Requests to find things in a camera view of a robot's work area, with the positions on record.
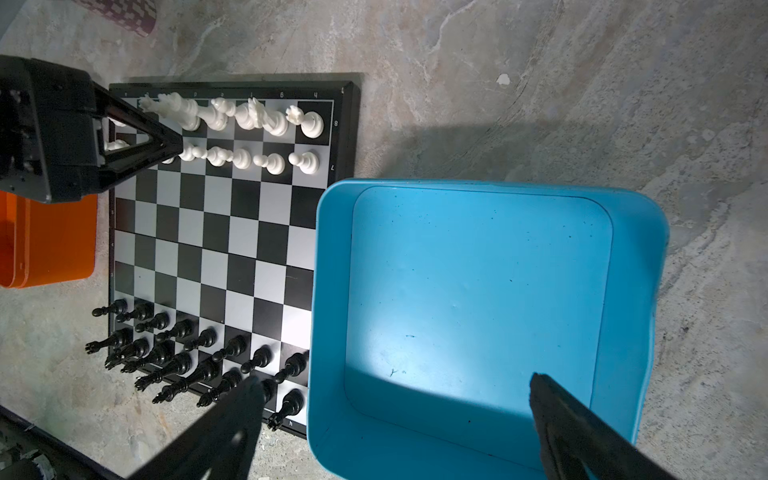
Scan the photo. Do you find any white rook chess piece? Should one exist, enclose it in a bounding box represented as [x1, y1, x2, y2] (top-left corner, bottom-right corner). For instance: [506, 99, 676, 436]
[285, 105, 324, 139]

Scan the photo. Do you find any white pawn right edge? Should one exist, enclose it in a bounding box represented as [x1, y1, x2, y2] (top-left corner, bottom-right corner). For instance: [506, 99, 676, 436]
[288, 151, 320, 175]

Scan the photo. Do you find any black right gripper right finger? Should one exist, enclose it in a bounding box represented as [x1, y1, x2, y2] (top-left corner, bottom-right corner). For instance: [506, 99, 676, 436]
[530, 373, 673, 479]

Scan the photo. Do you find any orange plastic tray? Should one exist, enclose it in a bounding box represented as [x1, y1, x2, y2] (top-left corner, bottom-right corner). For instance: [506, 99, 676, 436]
[1, 192, 98, 289]

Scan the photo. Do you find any blue plastic tray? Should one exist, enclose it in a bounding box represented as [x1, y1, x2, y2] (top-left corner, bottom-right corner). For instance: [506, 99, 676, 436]
[307, 179, 669, 479]

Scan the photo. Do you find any white pawn far corner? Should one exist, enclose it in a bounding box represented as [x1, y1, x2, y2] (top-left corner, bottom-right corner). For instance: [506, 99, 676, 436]
[105, 140, 129, 151]

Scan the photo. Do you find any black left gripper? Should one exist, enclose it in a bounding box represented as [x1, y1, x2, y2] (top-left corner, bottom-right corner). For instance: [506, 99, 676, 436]
[1, 55, 183, 204]

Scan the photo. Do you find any black pawn near corner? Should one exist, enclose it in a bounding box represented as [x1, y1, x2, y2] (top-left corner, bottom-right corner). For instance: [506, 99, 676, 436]
[274, 351, 309, 384]

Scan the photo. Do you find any black and silver chessboard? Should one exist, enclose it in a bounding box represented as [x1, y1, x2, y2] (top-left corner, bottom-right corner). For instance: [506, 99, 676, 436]
[108, 80, 361, 415]

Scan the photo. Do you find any black rook near corner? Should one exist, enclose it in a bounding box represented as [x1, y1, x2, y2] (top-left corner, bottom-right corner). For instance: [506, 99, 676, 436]
[267, 389, 305, 431]

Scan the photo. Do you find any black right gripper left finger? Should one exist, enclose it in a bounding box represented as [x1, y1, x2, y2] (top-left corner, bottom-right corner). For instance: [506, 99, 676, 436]
[131, 377, 265, 479]

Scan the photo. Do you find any pink checkered small cup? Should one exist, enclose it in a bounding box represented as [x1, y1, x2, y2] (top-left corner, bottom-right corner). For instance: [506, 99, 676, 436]
[74, 0, 158, 37]

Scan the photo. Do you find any black knight near corner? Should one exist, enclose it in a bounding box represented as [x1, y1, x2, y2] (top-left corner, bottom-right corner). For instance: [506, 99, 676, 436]
[260, 378, 278, 405]

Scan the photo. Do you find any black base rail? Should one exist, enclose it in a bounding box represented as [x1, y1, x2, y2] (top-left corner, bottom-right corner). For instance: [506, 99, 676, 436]
[1, 406, 121, 479]

